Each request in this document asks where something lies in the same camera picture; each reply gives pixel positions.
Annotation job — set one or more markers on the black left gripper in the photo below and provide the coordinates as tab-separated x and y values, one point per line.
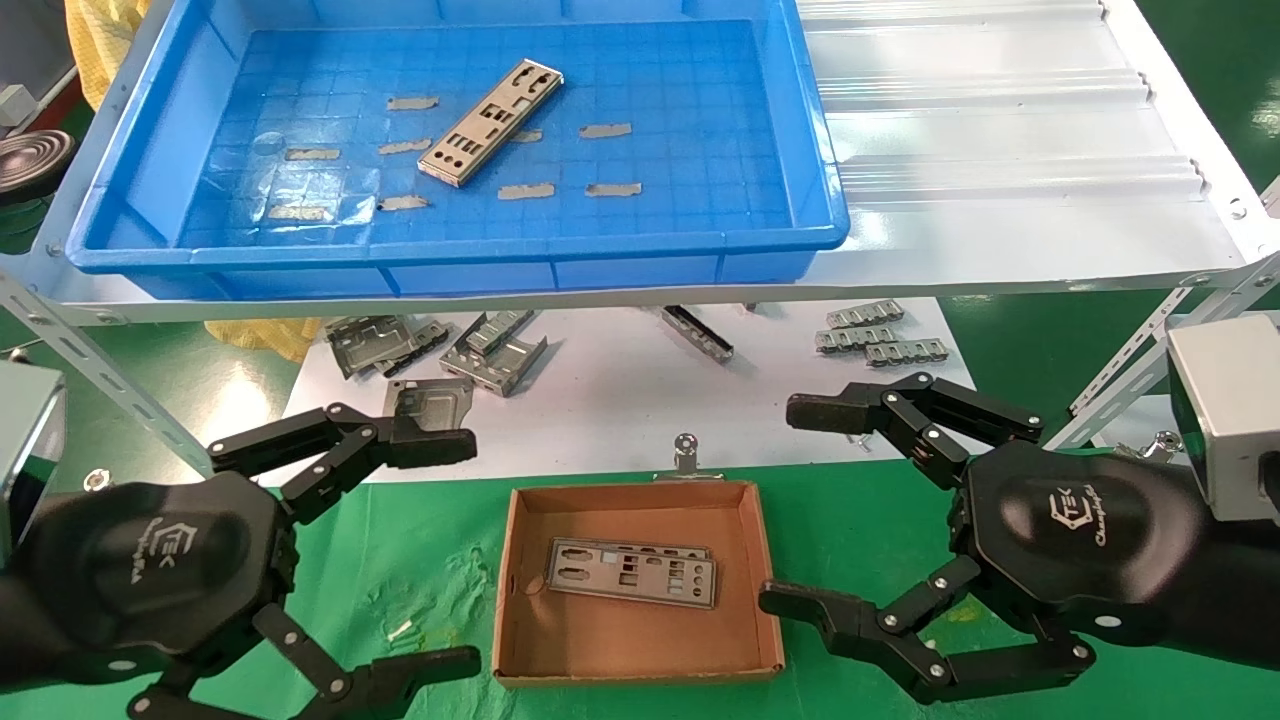
150	570

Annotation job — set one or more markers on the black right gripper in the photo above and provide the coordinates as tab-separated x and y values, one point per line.
1080	540

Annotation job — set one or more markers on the silver metal port plate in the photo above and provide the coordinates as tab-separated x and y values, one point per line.
503	130

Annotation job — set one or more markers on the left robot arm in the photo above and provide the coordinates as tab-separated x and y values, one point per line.
20	640

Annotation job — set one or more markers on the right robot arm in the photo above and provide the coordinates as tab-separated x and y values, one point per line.
1240	590

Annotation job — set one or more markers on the brown cardboard box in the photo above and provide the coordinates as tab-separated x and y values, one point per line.
640	650

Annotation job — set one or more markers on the blue plastic tray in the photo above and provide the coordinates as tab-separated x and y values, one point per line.
700	100

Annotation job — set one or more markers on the small grey box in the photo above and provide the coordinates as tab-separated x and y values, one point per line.
15	105

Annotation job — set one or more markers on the green cloth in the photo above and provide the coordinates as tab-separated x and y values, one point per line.
850	500

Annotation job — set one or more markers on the small white scrap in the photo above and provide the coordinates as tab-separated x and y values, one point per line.
399	631

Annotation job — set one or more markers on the small notched metal piece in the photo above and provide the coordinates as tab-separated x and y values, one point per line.
907	352
855	338
865	316

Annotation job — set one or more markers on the grey metal port plate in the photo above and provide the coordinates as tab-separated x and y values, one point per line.
650	577

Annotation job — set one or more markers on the long narrow metal strip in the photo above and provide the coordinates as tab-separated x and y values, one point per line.
697	335

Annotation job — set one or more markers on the white metal shelf rack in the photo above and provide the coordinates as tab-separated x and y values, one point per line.
950	250

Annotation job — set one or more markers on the white board sheet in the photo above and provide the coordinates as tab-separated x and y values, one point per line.
620	400

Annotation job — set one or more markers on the short grey tape piece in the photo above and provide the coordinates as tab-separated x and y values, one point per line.
529	136

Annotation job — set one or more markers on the black round disc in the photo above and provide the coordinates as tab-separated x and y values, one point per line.
30	160

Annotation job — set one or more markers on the flat grey metal bracket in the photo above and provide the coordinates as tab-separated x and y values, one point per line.
435	405

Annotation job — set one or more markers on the bent grey metal bracket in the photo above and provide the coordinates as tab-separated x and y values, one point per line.
365	345

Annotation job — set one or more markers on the folded grey metal bracket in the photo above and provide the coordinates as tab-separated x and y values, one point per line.
500	370

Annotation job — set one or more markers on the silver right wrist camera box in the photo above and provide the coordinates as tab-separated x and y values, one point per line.
1230	410

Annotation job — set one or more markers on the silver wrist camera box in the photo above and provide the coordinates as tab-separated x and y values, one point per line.
25	450
1230	410

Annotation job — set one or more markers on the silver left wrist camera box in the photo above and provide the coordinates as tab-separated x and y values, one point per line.
25	450

